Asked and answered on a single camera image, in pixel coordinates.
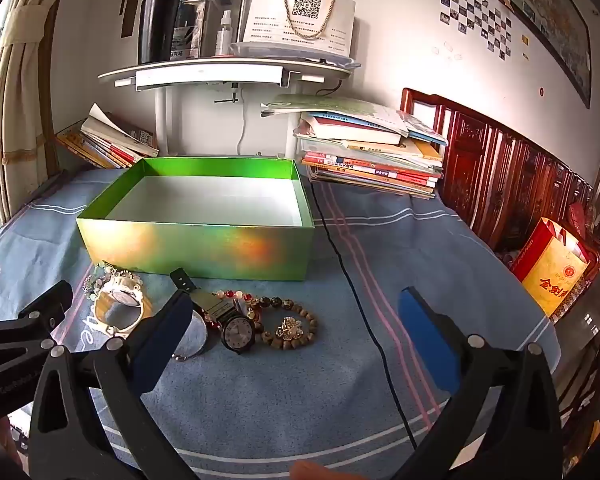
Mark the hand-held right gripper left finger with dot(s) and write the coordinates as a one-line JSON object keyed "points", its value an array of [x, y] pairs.
{"points": [[152, 340]]}

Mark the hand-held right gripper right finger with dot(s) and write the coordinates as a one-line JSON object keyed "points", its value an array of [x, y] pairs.
{"points": [[425, 340]]}

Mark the silver bangle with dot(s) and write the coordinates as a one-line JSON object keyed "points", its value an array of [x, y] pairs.
{"points": [[195, 335]]}

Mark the white bangle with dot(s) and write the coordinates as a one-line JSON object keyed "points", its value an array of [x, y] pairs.
{"points": [[122, 296]]}

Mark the black wrist watch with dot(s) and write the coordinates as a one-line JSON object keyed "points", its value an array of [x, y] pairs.
{"points": [[237, 332]]}

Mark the shiny green cardboard box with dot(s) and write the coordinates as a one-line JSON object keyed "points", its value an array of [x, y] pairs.
{"points": [[195, 250]]}

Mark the person's right hand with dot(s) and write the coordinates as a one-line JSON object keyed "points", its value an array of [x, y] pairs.
{"points": [[310, 472]]}

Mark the yellow and red gift bag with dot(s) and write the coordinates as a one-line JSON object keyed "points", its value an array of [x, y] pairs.
{"points": [[550, 280]]}

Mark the blue striped bed sheet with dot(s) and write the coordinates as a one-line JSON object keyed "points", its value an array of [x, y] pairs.
{"points": [[280, 400]]}

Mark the beige curtain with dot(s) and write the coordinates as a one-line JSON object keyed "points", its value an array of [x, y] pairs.
{"points": [[20, 110]]}

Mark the dark bedside table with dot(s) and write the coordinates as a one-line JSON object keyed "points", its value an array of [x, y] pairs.
{"points": [[590, 320]]}

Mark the small pile of books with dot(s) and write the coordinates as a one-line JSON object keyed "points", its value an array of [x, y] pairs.
{"points": [[110, 147]]}

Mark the red wooden headboard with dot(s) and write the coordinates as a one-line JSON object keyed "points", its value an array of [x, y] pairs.
{"points": [[480, 170]]}

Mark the tall stack of books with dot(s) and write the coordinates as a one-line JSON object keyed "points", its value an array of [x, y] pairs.
{"points": [[375, 160]]}

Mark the red packet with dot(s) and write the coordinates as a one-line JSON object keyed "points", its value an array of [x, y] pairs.
{"points": [[580, 220]]}

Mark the white adjustable side table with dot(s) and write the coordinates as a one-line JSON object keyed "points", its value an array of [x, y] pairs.
{"points": [[205, 72]]}

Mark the clear plastic folder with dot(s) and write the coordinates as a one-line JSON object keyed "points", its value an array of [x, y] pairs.
{"points": [[340, 61]]}

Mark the black thermos bottle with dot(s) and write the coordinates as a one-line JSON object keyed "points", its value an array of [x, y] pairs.
{"points": [[157, 25]]}

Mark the small clear spray bottle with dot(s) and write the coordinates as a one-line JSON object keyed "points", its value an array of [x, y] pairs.
{"points": [[224, 37]]}

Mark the clear plastic container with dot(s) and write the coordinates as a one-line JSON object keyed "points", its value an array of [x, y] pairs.
{"points": [[195, 20]]}

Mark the white paper gift bag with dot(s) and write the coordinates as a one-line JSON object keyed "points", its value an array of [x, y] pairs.
{"points": [[270, 20]]}

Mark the wall photo collage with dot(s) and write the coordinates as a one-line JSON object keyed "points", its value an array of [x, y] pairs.
{"points": [[472, 10]]}

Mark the dark framed wall picture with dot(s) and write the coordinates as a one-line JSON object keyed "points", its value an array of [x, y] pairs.
{"points": [[545, 10]]}

